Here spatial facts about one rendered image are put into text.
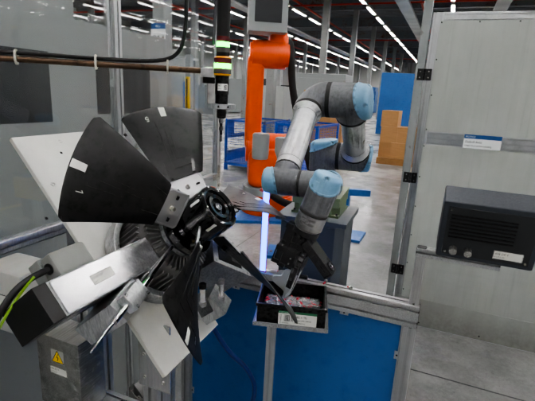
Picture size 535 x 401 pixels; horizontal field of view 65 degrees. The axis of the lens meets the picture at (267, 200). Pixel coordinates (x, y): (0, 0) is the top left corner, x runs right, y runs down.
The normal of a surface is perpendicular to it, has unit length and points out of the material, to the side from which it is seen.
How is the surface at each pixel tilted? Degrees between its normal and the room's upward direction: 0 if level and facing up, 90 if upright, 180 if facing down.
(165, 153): 54
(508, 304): 90
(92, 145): 72
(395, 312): 90
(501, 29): 91
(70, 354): 90
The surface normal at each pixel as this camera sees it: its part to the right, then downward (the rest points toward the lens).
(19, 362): 0.92, 0.14
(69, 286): 0.74, -0.51
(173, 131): 0.27, -0.46
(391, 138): -0.40, 0.21
